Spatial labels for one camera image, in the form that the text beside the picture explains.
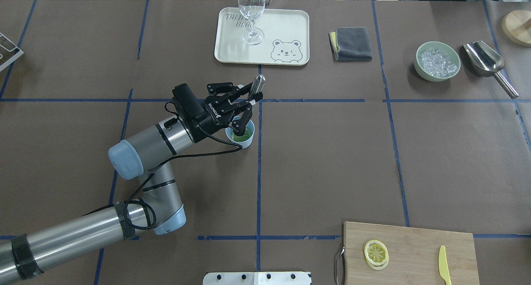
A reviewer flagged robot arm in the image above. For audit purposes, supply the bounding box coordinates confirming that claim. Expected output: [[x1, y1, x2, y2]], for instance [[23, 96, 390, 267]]
[[1, 74, 265, 285]]

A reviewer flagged clear wine glass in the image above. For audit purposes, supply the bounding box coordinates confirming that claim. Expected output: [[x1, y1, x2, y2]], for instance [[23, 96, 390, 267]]
[[238, 0, 266, 45]]

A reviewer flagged light blue paper cup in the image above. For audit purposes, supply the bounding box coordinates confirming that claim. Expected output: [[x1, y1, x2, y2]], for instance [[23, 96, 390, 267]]
[[225, 115, 255, 149]]

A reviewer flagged remaining lemon slice stack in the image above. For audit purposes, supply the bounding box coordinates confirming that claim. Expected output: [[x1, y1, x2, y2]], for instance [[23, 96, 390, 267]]
[[363, 239, 390, 270]]

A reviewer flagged steel muddler black tip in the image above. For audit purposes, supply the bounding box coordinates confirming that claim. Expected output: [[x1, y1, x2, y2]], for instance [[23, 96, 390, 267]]
[[232, 74, 266, 136]]

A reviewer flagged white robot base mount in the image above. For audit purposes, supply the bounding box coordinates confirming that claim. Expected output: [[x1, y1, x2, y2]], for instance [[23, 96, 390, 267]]
[[202, 271, 312, 285]]

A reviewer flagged grey folded cloth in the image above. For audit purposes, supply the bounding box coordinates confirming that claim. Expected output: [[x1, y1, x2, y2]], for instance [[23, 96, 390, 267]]
[[329, 27, 373, 62]]

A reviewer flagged white wire cup rack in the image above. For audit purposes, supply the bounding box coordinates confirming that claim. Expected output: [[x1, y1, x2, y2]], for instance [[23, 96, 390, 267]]
[[0, 33, 24, 71]]

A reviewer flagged cream bear tray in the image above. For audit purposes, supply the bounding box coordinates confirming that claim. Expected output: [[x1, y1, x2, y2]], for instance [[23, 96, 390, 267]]
[[214, 7, 310, 66]]

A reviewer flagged steel ice scoop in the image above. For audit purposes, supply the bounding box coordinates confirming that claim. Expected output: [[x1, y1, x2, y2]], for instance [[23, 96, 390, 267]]
[[462, 41, 519, 99]]

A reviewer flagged green bowl of ice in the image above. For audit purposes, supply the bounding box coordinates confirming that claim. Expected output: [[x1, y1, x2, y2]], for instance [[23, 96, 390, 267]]
[[414, 41, 461, 82]]

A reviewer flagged wooden mug tree stand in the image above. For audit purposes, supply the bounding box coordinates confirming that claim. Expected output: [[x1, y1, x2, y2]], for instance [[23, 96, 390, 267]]
[[502, 10, 531, 47]]

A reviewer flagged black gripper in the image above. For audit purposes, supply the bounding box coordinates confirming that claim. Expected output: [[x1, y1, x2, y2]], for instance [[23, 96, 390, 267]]
[[172, 82, 258, 143]]

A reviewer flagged wooden cutting board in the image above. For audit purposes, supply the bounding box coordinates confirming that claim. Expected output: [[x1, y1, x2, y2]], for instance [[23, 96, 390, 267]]
[[343, 222, 480, 285]]

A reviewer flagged yellow plastic knife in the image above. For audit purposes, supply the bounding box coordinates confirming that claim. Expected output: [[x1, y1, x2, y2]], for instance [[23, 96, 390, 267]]
[[438, 245, 452, 285]]

